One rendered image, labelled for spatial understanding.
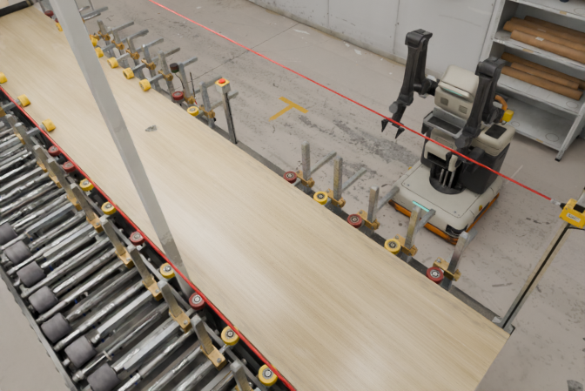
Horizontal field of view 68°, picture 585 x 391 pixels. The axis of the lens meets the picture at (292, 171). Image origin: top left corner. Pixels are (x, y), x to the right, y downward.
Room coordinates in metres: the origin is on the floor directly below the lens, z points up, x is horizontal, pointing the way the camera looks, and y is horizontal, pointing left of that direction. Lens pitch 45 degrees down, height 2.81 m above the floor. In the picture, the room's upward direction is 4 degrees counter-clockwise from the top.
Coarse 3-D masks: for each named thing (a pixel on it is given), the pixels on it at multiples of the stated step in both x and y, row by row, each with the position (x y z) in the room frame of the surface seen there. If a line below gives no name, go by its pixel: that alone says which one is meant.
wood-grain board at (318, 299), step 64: (0, 64) 3.46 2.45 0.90; (64, 64) 3.38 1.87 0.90; (64, 128) 2.49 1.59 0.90; (128, 128) 2.44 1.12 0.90; (192, 128) 2.38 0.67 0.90; (128, 192) 1.82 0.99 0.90; (192, 192) 1.77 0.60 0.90; (256, 192) 1.74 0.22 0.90; (192, 256) 1.32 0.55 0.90; (256, 256) 1.29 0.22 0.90; (320, 256) 1.26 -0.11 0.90; (384, 256) 1.23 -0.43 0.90; (256, 320) 0.94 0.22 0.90; (320, 320) 0.92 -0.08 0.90; (384, 320) 0.89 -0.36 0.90; (448, 320) 0.87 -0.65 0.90; (320, 384) 0.64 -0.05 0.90; (384, 384) 0.62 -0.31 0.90; (448, 384) 0.60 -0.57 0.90
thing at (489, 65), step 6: (486, 60) 1.83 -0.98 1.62; (492, 60) 1.84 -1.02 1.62; (498, 60) 1.84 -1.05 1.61; (480, 66) 1.80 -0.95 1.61; (486, 66) 1.79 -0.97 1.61; (492, 66) 1.78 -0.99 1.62; (498, 66) 1.77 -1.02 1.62; (486, 72) 1.78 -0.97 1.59; (492, 72) 1.76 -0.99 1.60; (492, 84) 1.83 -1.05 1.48; (492, 90) 1.83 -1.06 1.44; (492, 96) 1.85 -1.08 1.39; (486, 102) 1.85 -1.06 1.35; (492, 102) 1.86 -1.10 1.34; (486, 108) 1.85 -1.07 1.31; (492, 108) 1.86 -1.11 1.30; (492, 114) 1.83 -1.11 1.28; (492, 120) 1.85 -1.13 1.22
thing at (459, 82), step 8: (448, 72) 2.14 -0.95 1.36; (456, 72) 2.11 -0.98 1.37; (464, 72) 2.09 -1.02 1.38; (472, 72) 2.08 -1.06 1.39; (440, 80) 2.13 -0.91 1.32; (448, 80) 2.10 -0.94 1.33; (456, 80) 2.08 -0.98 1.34; (464, 80) 2.06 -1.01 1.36; (472, 80) 2.03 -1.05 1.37; (440, 88) 2.14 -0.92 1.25; (448, 88) 2.06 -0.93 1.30; (456, 88) 2.04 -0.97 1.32; (464, 88) 2.02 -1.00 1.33; (472, 88) 2.00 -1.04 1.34; (456, 96) 2.09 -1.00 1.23; (464, 96) 2.00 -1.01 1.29; (472, 96) 2.01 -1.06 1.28
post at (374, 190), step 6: (372, 186) 1.52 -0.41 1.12; (378, 186) 1.52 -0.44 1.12; (372, 192) 1.51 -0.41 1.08; (378, 192) 1.51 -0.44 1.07; (372, 198) 1.51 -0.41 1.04; (378, 198) 1.52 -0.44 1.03; (372, 204) 1.50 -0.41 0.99; (372, 210) 1.50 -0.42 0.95; (372, 216) 1.50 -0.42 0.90; (372, 222) 1.50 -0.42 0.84; (366, 228) 1.52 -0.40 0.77
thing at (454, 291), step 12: (168, 96) 3.09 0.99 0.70; (204, 120) 2.72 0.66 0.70; (240, 144) 2.41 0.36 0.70; (252, 156) 2.27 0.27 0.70; (276, 168) 2.13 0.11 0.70; (312, 192) 1.88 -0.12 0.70; (360, 228) 1.57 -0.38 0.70; (384, 240) 1.47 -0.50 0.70; (408, 264) 1.30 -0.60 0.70; (420, 264) 1.29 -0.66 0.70; (444, 288) 1.13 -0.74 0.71; (456, 288) 1.13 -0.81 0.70; (468, 300) 1.06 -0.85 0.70; (480, 312) 0.99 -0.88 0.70; (492, 312) 0.99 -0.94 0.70
